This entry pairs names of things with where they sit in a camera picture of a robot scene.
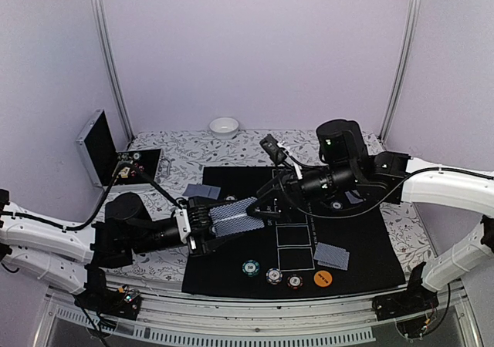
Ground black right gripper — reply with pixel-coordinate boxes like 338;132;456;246
245;161;358;224

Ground grey playing card deck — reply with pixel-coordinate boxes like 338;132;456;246
209;197;265;238

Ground dealt playing card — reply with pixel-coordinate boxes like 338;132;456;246
313;242;350;271
183;184;221;200
345;190;365;205

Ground green chips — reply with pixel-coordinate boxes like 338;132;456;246
242;260;260;277
330;200;343;211

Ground blue peach poker chip stack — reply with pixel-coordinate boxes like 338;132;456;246
266;268;283;285

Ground orange big blind button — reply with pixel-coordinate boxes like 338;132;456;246
313;270;333;288

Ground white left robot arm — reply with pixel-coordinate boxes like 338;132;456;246
1;163;233;312

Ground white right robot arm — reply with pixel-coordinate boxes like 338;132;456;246
246;120;493;313

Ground black poker play mat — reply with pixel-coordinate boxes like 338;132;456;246
181;163;407;298

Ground white ceramic bowl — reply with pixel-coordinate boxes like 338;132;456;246
209;117;239;140

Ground card box in case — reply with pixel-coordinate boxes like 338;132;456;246
118;167;131;179

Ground aluminium poker case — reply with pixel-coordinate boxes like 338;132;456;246
76;109;171;189

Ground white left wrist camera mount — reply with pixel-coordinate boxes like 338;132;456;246
174;208;191;244

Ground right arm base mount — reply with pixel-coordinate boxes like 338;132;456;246
371;287;439;340

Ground right aluminium frame post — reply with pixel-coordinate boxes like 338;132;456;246
378;0;421;144

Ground aluminium frame post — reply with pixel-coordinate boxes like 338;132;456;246
378;0;421;144
90;0;135;143

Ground front aluminium rail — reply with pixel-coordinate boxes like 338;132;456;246
33;281;483;346

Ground left aluminium frame post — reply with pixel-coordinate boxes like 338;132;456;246
90;0;135;143

